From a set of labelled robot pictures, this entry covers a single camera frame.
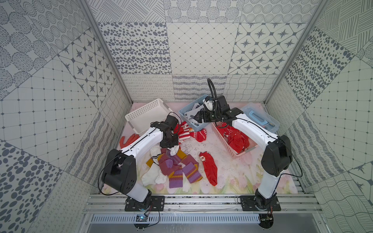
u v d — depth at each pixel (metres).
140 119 1.09
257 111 1.01
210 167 0.86
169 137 0.76
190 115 1.05
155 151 0.92
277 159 0.48
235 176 0.84
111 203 0.76
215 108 0.67
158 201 0.75
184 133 0.98
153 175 0.82
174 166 0.84
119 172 0.43
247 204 0.73
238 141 0.90
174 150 0.85
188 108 1.11
